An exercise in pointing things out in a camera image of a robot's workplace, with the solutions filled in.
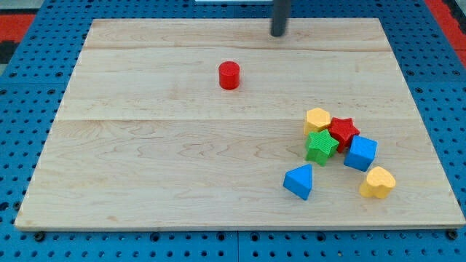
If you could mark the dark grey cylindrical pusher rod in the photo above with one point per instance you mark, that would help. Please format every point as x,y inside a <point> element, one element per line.
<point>279,19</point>

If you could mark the red cylinder block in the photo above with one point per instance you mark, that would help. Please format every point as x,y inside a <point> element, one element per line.
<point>229,75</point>

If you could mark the blue triangle block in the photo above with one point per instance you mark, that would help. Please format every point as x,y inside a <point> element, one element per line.
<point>299,181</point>

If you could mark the yellow hexagon block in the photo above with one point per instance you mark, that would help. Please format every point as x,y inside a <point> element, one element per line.
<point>316,120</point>

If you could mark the red star block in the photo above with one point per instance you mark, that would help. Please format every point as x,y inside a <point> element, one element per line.
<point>343,130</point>

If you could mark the green star block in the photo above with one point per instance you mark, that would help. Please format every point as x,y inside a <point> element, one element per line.
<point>320,147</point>

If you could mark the blue cube block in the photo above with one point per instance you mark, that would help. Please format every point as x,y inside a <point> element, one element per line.
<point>361,154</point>

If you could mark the light wooden board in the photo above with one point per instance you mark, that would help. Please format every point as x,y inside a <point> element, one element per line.
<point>145,139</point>

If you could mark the yellow heart block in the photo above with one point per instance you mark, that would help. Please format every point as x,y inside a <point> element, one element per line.
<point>378,183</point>

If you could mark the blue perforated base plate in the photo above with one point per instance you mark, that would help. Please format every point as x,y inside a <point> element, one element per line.
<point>33,84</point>

